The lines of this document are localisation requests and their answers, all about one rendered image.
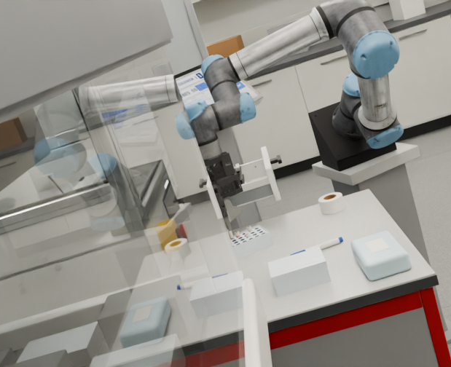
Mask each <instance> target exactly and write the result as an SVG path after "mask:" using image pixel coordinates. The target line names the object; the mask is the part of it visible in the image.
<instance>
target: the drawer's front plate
mask: <svg viewBox="0 0 451 367"><path fill-rule="evenodd" d="M261 150H262V156H263V160H264V166H265V169H266V171H267V176H268V178H269V181H270V185H271V188H272V192H273V194H274V197H275V201H276V202H277V201H279V200H281V196H280V192H279V190H278V186H277V183H276V181H275V176H274V172H273V169H272V165H271V164H270V158H269V155H268V153H267V148H266V146H264V147H262V148H261Z"/></svg>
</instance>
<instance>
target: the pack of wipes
mask: <svg viewBox="0 0 451 367"><path fill-rule="evenodd" d="M350 246H351V248H352V252H353V255H354V257H355V258H356V260H357V262H358V264H359V265H360V267H361V268H362V269H363V271H364V273H365V274H366V276H367V277H368V279H369V280H371V281H374V280H378V279H381V278H384V277H387V276H391V275H394V274H397V273H400V272H404V271H407V270H409V269H410V268H411V263H410V260H409V255H408V252H406V251H405V249H404V248H403V247H402V246H401V245H400V244H399V242H398V241H397V240H396V239H395V238H394V236H393V235H392V234H391V233H390V232H389V231H382V232H378V233H376V234H371V235H369V236H366V237H362V238H359V239H357V240H353V241H352V242H351V243H350Z"/></svg>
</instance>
